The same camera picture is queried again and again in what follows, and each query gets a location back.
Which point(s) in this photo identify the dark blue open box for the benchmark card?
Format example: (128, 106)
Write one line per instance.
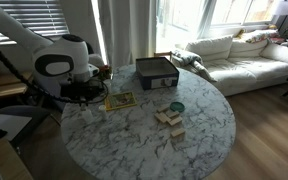
(157, 73)

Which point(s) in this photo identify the plain white bottle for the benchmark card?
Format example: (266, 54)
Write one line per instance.
(107, 85)

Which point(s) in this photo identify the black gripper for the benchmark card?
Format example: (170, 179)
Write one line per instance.
(80, 90)

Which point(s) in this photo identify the white window curtain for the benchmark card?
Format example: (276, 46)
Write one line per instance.
(127, 26)

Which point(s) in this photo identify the wooden desk black legs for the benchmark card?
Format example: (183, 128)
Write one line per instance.
(7, 163)

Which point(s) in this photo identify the white paper sheet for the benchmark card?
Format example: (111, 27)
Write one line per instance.
(5, 125)

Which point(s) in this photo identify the translucent white measuring cup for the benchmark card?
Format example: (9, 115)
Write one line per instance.
(88, 117)

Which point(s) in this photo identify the light wooden side desk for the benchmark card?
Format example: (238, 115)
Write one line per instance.
(7, 85)

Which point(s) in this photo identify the patterned throw pillow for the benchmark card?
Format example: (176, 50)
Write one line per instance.
(259, 35)

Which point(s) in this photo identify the wooden dining chair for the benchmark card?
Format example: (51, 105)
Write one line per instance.
(162, 54)

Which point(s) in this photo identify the grey white throw blanket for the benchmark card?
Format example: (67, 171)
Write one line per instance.
(192, 61)

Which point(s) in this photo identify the cream fabric sofa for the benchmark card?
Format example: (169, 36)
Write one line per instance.
(244, 73)

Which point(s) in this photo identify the red flower bunch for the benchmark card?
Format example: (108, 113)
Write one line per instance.
(104, 71)

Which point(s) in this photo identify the round green lid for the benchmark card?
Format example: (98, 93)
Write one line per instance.
(177, 106)

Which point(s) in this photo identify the small wooden block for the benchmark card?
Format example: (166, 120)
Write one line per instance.
(163, 108)
(175, 121)
(161, 117)
(177, 132)
(172, 113)

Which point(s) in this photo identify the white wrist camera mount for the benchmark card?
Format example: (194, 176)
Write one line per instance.
(93, 70)

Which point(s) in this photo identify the grey office chair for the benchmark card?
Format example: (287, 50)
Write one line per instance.
(37, 116)

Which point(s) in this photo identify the white window frame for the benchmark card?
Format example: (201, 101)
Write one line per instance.
(210, 16)

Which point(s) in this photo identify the white window blinds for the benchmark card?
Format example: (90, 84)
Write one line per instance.
(40, 16)

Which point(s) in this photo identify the white shade floor lamp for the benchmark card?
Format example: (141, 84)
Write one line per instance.
(284, 7)

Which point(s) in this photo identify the cream sofa back cushion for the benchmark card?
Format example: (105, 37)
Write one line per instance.
(247, 49)
(282, 53)
(210, 46)

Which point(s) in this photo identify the yellow dog picture book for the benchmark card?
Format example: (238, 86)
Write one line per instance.
(120, 100)

